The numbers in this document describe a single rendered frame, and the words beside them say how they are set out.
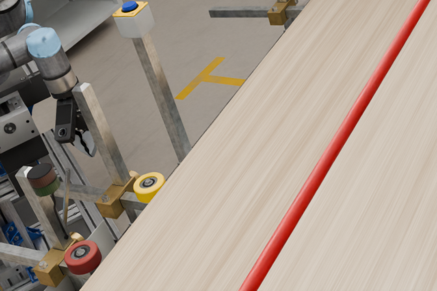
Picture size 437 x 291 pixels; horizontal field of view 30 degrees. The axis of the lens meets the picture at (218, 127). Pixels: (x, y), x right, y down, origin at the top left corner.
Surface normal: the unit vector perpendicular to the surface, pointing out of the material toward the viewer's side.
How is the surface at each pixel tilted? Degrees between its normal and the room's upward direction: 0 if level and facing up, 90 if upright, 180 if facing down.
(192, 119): 0
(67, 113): 33
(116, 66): 0
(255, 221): 0
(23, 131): 90
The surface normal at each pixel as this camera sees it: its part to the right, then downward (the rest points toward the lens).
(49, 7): 0.79, 0.13
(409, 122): -0.27, -0.80
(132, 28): -0.47, 0.60
